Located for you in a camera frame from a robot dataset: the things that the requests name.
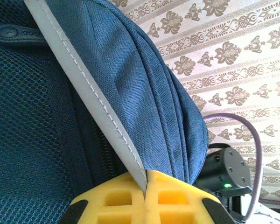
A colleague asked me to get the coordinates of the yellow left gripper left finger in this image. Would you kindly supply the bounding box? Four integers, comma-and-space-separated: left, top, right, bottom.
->
58, 173, 147, 224

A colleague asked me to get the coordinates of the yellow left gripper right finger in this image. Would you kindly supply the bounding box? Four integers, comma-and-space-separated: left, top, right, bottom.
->
144, 169, 233, 224

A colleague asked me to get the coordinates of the navy blue backpack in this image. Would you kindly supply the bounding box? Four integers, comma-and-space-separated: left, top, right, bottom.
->
0, 0, 210, 224

